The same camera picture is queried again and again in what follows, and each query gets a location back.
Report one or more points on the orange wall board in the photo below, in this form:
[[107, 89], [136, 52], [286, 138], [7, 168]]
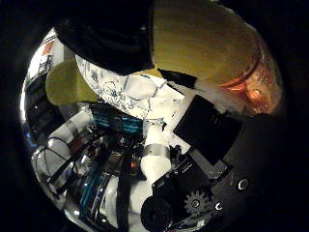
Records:
[[47, 48]]

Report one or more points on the dark shelf unit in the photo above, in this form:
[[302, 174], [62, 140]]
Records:
[[42, 109]]

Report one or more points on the yellow-green chair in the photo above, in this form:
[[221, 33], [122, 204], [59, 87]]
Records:
[[64, 83]]

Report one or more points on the white cloth with grid lines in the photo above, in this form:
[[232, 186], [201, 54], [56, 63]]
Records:
[[145, 93]]

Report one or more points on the blue floral tablecloth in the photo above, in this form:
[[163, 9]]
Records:
[[103, 87]]

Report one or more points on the yellow and orange spray bottle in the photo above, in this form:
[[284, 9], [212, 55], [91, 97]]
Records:
[[199, 42]]

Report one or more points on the black control box, blue lights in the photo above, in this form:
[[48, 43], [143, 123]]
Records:
[[119, 124]]

